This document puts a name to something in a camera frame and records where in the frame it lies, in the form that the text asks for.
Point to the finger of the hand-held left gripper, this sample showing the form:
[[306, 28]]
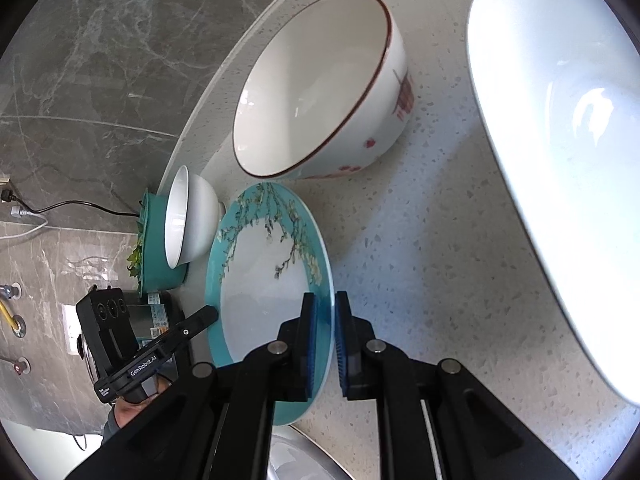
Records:
[[197, 322]]

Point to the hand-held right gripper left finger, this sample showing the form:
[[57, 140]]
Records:
[[307, 345]]

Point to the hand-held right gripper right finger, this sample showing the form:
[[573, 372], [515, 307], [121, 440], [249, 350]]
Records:
[[342, 340]]

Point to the teal floral plate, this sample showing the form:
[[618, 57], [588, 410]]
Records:
[[260, 280]]

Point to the plain white bowl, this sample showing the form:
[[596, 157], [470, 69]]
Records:
[[192, 215]]

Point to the red-rimmed white bowl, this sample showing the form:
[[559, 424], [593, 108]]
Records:
[[310, 90]]

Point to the large white plate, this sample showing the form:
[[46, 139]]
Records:
[[550, 135]]

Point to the person's left forearm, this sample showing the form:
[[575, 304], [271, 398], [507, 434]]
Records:
[[110, 432]]

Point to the person's left hand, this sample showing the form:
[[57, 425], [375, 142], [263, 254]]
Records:
[[127, 410]]

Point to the green vegetable scraps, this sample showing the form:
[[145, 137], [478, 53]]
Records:
[[135, 260]]

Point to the teal colander basin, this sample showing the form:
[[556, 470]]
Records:
[[155, 260]]

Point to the yellow gas pipe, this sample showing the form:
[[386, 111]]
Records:
[[7, 312]]

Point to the stainless steel sink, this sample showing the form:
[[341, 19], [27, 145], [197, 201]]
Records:
[[295, 455]]

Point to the white wall socket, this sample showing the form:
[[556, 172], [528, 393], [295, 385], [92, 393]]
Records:
[[70, 325]]

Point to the red wall valve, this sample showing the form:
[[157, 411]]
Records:
[[19, 366]]

